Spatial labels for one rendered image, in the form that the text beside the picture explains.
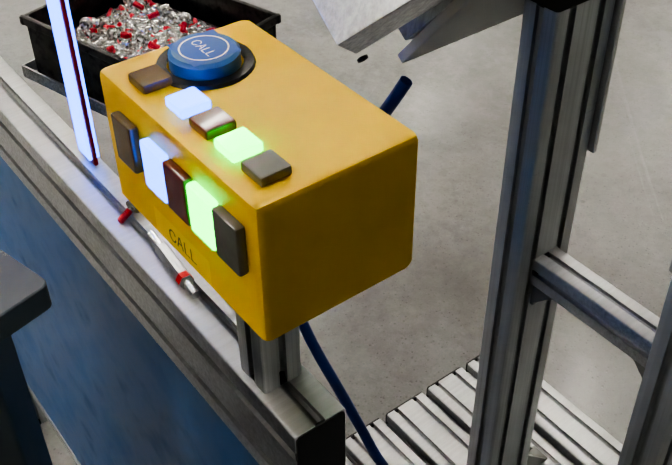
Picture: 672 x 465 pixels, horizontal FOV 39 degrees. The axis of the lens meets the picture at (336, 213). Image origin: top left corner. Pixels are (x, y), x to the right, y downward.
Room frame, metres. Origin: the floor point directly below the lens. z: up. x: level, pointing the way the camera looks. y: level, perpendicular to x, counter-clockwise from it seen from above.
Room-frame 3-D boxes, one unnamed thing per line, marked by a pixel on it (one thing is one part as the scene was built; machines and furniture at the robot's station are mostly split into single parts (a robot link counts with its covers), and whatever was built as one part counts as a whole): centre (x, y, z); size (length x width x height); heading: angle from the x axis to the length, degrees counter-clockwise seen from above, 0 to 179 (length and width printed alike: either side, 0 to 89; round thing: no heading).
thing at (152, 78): (0.44, 0.10, 1.08); 0.02 x 0.02 x 0.01; 37
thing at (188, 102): (0.42, 0.08, 1.08); 0.02 x 0.02 x 0.01; 37
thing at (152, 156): (0.40, 0.09, 1.04); 0.02 x 0.01 x 0.03; 37
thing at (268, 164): (0.36, 0.03, 1.08); 0.02 x 0.02 x 0.01; 37
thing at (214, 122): (0.40, 0.06, 1.08); 0.02 x 0.02 x 0.01; 37
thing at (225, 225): (0.35, 0.05, 1.04); 0.02 x 0.01 x 0.03; 37
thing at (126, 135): (0.43, 0.11, 1.04); 0.02 x 0.01 x 0.03; 37
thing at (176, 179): (0.38, 0.08, 1.04); 0.02 x 0.01 x 0.03; 37
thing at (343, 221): (0.43, 0.04, 1.02); 0.16 x 0.10 x 0.11; 37
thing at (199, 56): (0.46, 0.07, 1.08); 0.04 x 0.04 x 0.02
